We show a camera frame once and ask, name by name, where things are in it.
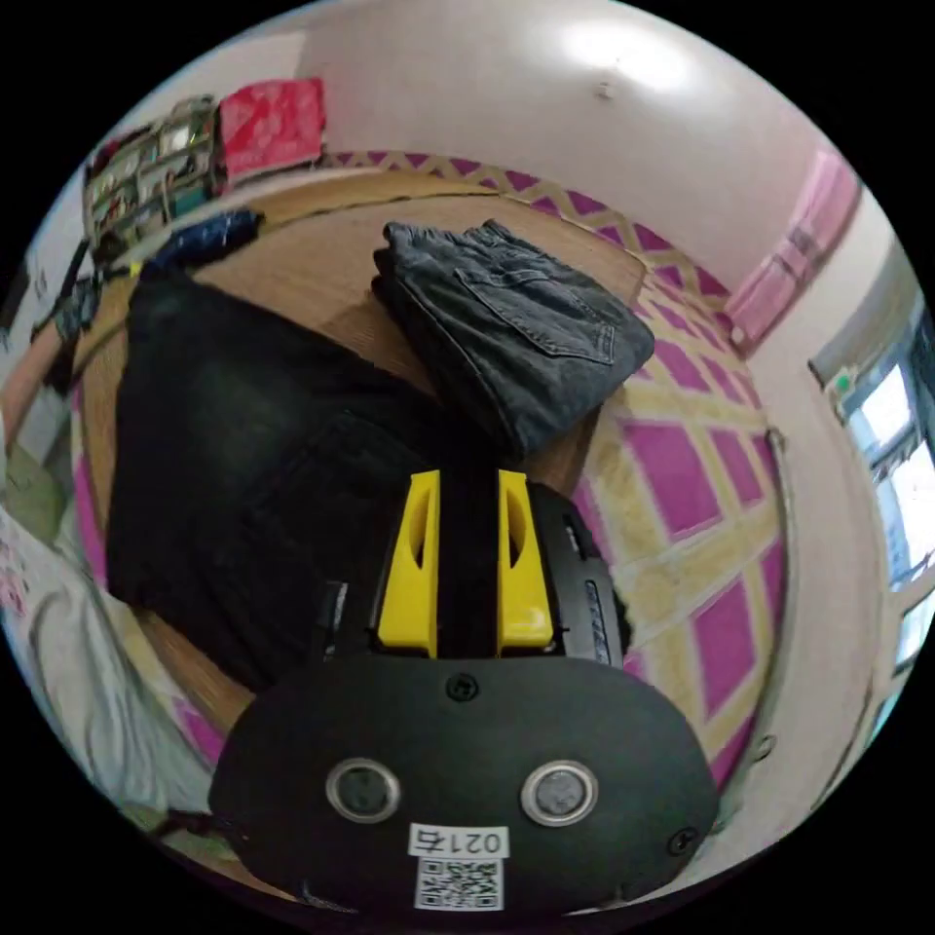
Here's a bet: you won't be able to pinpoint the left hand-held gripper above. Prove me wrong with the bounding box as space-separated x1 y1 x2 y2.
45 271 111 366

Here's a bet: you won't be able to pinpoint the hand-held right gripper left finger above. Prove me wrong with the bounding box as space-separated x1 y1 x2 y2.
376 469 442 656

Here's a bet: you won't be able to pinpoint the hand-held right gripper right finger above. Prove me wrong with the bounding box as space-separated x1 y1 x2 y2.
498 469 554 658

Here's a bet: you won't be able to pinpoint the black jeans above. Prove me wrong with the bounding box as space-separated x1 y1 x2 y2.
105 266 512 692

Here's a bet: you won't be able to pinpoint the person's left forearm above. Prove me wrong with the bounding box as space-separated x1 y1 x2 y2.
0 332 71 447

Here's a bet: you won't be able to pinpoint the folded dark grey jeans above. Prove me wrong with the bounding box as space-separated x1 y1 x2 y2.
372 218 656 460

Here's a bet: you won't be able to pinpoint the cluttered shelf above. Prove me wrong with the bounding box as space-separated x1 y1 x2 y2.
82 94 228 253

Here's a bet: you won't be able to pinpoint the dark blue garment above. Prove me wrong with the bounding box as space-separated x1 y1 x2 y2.
154 207 266 270

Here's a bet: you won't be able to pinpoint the red bag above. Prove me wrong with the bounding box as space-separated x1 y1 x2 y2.
217 76 328 178

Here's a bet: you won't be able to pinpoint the person's body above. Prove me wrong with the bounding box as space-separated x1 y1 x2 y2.
0 437 220 842

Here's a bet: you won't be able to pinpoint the window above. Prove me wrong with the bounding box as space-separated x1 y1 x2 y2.
808 288 935 677

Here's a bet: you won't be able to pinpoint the pink curtain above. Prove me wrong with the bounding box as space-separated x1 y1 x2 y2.
725 149 865 360

